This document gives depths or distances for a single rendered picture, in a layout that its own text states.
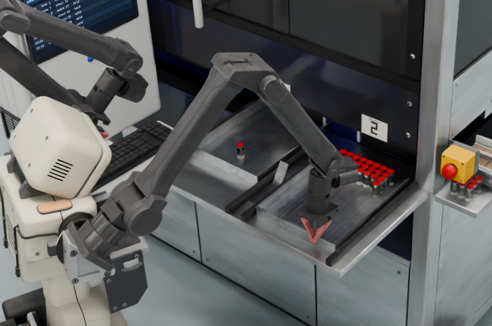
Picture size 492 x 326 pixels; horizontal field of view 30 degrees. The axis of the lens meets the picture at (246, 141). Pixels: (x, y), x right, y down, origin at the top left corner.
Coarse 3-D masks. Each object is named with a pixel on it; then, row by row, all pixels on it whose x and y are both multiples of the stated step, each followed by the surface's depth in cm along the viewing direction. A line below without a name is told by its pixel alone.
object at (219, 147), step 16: (240, 112) 283; (256, 112) 288; (272, 112) 287; (224, 128) 279; (240, 128) 281; (256, 128) 280; (272, 128) 280; (320, 128) 273; (208, 144) 275; (224, 144) 274; (256, 144) 273; (272, 144) 273; (288, 144) 272; (208, 160) 267; (224, 160) 262; (240, 160) 267; (256, 160) 267; (272, 160) 266; (240, 176) 260; (256, 176) 255
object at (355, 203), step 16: (304, 176) 258; (288, 192) 254; (304, 192) 253; (336, 192) 252; (352, 192) 252; (368, 192) 252; (384, 192) 251; (400, 192) 249; (256, 208) 245; (272, 208) 248; (288, 208) 248; (352, 208) 246; (368, 208) 246; (288, 224) 239; (336, 224) 241; (352, 224) 241; (320, 240) 233; (336, 240) 236
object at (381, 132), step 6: (366, 120) 253; (372, 120) 252; (378, 120) 250; (366, 126) 254; (372, 126) 253; (378, 126) 251; (384, 126) 249; (366, 132) 255; (378, 132) 252; (384, 132) 250; (384, 138) 252
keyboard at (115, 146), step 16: (144, 128) 294; (160, 128) 294; (112, 144) 288; (128, 144) 287; (144, 144) 286; (160, 144) 288; (112, 160) 280; (128, 160) 280; (144, 160) 283; (112, 176) 276
